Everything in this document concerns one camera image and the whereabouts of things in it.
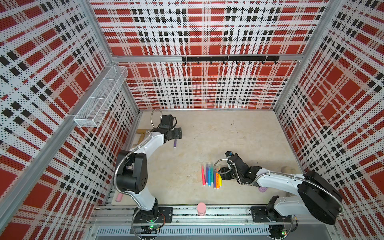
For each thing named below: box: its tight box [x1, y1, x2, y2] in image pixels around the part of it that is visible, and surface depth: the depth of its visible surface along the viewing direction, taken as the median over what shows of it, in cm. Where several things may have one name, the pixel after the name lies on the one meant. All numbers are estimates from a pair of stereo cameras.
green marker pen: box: [210, 166, 214, 183], surface depth 88 cm
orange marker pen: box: [216, 172, 220, 189], surface depth 86 cm
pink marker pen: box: [201, 166, 206, 186], surface depth 88 cm
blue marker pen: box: [208, 166, 212, 186], surface depth 88 cm
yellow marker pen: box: [218, 174, 223, 187], surface depth 85 cm
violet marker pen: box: [205, 167, 209, 184], surface depth 88 cm
